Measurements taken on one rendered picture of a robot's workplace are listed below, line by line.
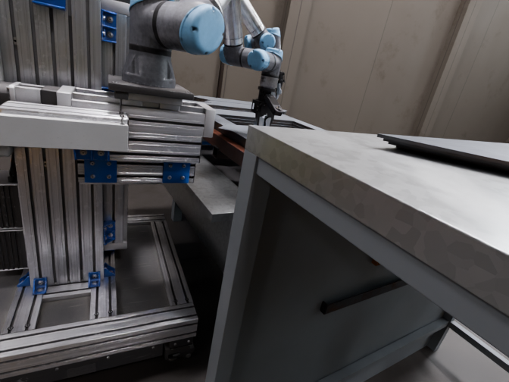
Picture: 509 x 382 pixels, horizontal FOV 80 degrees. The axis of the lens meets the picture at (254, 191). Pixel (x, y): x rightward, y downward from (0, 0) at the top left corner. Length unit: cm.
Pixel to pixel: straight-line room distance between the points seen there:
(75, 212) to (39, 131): 49
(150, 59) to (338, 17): 421
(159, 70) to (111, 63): 27
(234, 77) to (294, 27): 98
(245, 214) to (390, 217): 28
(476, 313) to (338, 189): 16
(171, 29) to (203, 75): 324
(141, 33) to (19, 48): 36
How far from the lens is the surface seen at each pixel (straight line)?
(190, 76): 407
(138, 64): 95
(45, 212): 128
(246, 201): 51
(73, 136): 85
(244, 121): 185
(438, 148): 57
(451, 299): 31
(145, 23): 94
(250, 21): 156
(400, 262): 32
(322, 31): 483
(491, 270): 28
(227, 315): 65
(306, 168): 39
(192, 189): 115
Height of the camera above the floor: 114
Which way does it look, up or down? 22 degrees down
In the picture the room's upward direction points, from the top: 11 degrees clockwise
